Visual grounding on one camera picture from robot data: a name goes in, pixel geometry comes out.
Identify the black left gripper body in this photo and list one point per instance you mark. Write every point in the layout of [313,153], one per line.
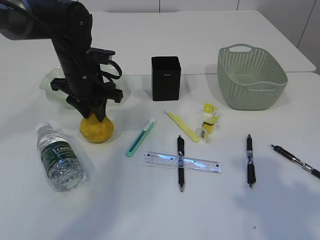
[94,84]

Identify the black pen under ruler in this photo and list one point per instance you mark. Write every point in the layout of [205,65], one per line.
[181,153]

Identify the yellow utility knife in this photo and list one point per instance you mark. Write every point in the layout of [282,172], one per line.
[183,126]

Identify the black square pen holder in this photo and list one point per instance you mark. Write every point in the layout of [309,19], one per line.
[165,78]

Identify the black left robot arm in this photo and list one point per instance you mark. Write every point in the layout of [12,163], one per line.
[67,23]

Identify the clear water bottle green label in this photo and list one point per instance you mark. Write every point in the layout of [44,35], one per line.
[62,167]

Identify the yellow pear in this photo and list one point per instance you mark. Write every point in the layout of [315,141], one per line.
[95,131]

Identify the green plastic woven basket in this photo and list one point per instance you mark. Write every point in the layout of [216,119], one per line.
[250,78]

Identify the yellow white waste paper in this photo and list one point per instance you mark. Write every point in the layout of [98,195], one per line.
[209,120]

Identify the teal utility knife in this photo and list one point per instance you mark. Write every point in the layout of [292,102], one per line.
[140,138]

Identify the clear plastic ruler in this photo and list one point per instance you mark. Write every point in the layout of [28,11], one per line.
[162,159]

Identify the black pen middle right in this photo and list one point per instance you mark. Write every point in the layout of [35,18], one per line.
[251,177]

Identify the black pen far right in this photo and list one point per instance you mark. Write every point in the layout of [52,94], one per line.
[296,160]

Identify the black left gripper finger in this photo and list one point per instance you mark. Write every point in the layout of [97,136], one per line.
[99,109]
[81,106]

